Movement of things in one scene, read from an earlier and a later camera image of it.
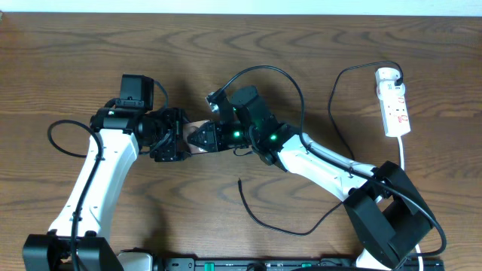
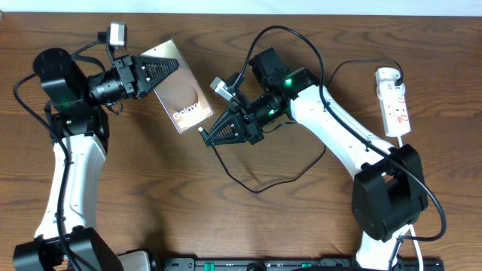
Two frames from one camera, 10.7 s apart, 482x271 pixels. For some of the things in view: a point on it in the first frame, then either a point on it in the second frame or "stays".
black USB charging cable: x=401 y=76 to x=325 y=132
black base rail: x=295 y=264 stays
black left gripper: x=177 y=135 to x=128 y=76
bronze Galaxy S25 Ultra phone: x=188 y=128 to x=179 y=92
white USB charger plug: x=387 y=89 stays
